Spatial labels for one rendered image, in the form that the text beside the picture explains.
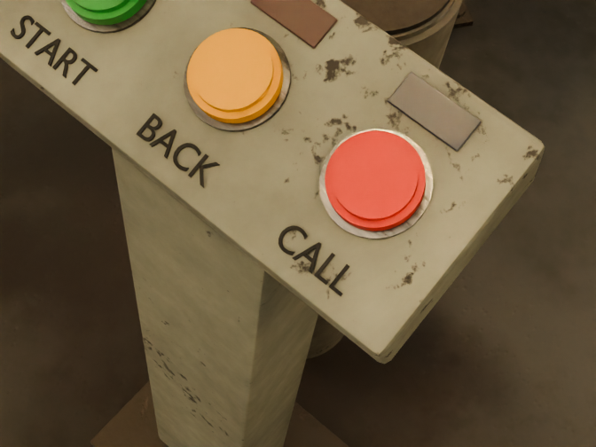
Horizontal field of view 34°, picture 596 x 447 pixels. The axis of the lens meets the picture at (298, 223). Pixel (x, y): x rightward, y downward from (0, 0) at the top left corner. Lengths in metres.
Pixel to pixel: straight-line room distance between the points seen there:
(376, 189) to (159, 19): 0.13
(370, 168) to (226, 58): 0.08
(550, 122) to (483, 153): 0.80
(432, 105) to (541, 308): 0.69
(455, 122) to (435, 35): 0.17
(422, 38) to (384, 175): 0.18
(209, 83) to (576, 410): 0.71
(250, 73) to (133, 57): 0.06
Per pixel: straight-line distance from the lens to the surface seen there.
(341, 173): 0.39
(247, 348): 0.55
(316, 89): 0.41
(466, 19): 1.25
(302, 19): 0.42
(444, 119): 0.40
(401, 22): 0.55
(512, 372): 1.04
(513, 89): 1.21
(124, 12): 0.44
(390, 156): 0.39
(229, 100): 0.40
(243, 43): 0.41
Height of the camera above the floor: 0.94
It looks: 62 degrees down
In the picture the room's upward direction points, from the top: 10 degrees clockwise
